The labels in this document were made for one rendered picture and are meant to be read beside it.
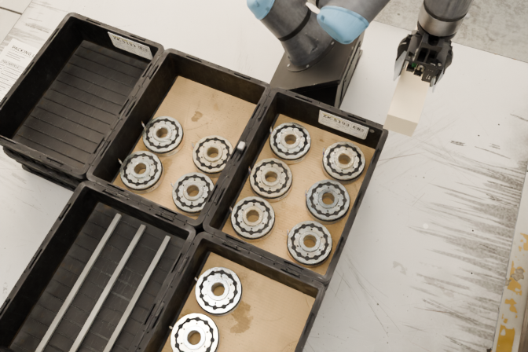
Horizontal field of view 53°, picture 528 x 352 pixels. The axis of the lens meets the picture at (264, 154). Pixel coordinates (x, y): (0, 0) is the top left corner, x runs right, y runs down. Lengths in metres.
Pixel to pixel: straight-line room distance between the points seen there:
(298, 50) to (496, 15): 1.56
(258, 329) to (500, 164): 0.80
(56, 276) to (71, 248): 0.07
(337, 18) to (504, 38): 1.93
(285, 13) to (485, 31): 1.52
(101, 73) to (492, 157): 1.09
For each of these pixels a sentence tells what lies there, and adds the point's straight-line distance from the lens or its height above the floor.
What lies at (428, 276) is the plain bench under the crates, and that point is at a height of 0.70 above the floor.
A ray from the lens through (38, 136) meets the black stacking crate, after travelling 1.50.
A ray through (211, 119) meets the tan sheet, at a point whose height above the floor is 0.83.
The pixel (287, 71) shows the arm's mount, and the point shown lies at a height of 0.79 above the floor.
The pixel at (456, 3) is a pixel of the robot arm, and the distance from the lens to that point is 0.91.
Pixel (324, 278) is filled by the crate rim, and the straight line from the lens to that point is 1.13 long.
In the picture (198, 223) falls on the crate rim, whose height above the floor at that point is 0.93.
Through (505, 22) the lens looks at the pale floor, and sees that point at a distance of 2.82.
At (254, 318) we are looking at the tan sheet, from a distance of 1.22.
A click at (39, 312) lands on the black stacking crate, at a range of 1.33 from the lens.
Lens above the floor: 2.04
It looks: 65 degrees down
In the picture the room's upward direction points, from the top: 4 degrees counter-clockwise
